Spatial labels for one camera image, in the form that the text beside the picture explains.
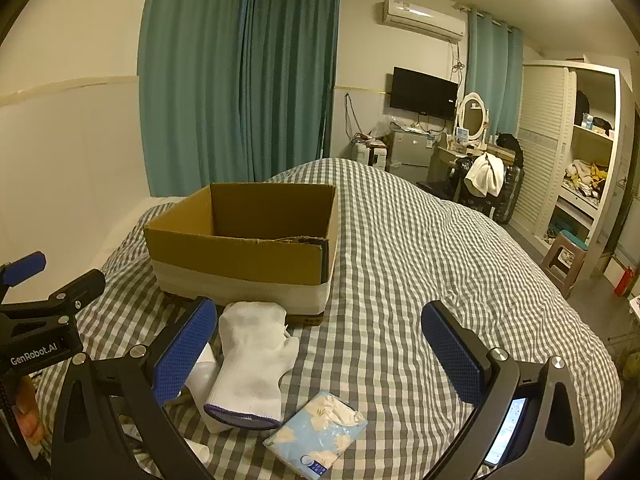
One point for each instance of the white wardrobe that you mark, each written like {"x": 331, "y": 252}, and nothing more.
{"x": 542, "y": 160}

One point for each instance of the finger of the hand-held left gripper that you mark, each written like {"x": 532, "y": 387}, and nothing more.
{"x": 27, "y": 265}
{"x": 75, "y": 290}

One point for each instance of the black bag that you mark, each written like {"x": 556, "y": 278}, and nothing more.
{"x": 510, "y": 147}

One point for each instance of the white sock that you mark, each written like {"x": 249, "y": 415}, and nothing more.
{"x": 250, "y": 360}

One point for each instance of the cardboard box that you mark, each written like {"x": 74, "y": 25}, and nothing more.
{"x": 240, "y": 250}

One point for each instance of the black chair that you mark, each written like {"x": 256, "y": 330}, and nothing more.
{"x": 462, "y": 190}

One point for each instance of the white oil heater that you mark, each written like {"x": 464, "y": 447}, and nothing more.
{"x": 372, "y": 155}

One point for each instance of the person's left hand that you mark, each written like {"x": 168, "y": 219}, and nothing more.
{"x": 27, "y": 410}

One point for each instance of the red fire extinguisher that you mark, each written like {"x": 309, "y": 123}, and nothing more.
{"x": 624, "y": 282}

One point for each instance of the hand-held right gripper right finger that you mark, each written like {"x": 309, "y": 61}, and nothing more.
{"x": 452, "y": 355}

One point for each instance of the dark suitcase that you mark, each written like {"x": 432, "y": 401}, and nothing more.
{"x": 510, "y": 195}

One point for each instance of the white oval mirror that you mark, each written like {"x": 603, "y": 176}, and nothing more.
{"x": 472, "y": 115}

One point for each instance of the black television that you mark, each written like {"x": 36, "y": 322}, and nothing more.
{"x": 422, "y": 92}

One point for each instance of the wide teal curtain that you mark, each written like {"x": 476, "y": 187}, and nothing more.
{"x": 190, "y": 85}
{"x": 290, "y": 75}

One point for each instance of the blue floral tissue pack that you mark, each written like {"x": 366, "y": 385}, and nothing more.
{"x": 315, "y": 430}

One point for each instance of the small grey fridge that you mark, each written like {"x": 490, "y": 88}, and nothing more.
{"x": 410, "y": 152}

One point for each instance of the white dressing table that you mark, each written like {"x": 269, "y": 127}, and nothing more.
{"x": 442, "y": 160}

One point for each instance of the grey checkered blanket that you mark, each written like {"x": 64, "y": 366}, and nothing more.
{"x": 400, "y": 260}

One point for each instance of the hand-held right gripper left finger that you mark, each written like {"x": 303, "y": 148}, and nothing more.
{"x": 185, "y": 355}

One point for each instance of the white air conditioner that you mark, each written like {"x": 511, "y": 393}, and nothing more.
{"x": 425, "y": 17}

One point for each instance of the narrow teal curtain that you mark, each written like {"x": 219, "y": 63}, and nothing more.
{"x": 492, "y": 75}

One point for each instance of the white towel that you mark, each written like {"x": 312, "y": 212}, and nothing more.
{"x": 485, "y": 175}

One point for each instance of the teal plastic stool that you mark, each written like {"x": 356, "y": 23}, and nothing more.
{"x": 567, "y": 252}

